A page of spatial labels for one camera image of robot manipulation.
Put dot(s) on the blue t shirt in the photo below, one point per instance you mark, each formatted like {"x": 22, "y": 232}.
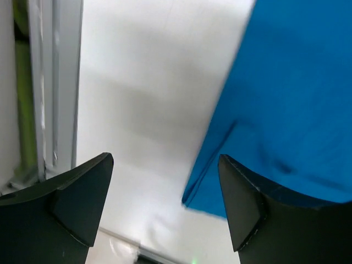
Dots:
{"x": 285, "y": 109}

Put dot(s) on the aluminium frame rail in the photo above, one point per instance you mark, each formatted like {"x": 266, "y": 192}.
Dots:
{"x": 47, "y": 55}

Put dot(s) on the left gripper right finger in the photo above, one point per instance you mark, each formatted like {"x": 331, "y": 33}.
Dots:
{"x": 269, "y": 223}

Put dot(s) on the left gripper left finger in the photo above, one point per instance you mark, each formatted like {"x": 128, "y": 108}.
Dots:
{"x": 56, "y": 221}

